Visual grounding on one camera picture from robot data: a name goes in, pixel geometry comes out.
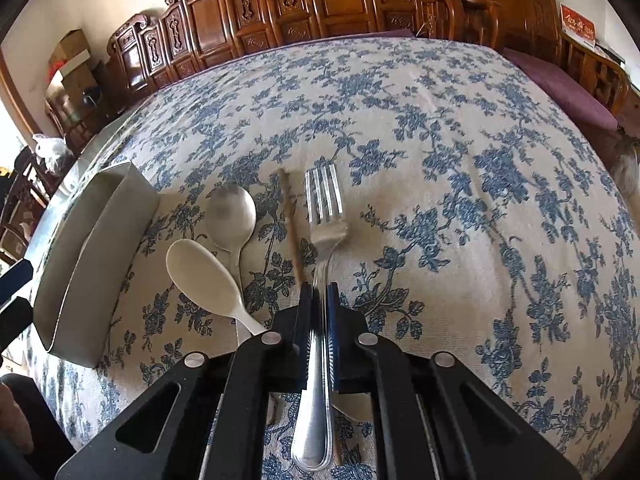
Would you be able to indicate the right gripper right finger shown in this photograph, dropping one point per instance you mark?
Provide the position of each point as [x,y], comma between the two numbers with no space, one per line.
[433,418]

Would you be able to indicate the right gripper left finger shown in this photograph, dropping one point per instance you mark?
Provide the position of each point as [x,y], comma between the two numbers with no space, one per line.
[206,417]

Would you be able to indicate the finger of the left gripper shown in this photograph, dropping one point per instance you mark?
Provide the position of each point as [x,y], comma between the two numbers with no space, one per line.
[15,317]
[14,279]

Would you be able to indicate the brown cardboard box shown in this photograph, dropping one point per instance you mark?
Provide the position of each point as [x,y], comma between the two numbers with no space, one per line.
[73,43]

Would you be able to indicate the long carved wooden sofa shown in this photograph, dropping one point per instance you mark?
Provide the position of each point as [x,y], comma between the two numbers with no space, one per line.
[148,52]

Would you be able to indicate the purple armchair cushion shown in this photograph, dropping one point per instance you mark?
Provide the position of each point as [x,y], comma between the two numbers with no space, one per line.
[580,106]

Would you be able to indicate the grey metal rectangular tray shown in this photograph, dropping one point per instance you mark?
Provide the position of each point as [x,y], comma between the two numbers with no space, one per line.
[89,256]

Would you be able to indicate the dark wooden chopstick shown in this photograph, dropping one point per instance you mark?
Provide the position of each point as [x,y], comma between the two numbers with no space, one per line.
[288,212]

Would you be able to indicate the blue floral tablecloth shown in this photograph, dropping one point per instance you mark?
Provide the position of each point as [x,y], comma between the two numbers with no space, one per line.
[480,221]

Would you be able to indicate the dark wooden dining chair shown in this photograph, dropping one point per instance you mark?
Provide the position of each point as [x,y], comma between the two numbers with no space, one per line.
[25,194]

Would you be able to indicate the carved wooden armchair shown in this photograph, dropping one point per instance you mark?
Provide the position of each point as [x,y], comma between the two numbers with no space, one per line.
[534,27]

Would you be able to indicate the person's left hand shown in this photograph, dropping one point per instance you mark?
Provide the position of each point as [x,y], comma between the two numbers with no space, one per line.
[13,423]

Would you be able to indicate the white plastic bag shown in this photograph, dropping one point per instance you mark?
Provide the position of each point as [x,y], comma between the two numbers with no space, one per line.
[54,152]

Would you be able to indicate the metal fork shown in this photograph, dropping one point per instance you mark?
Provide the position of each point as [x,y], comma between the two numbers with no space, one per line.
[312,447]

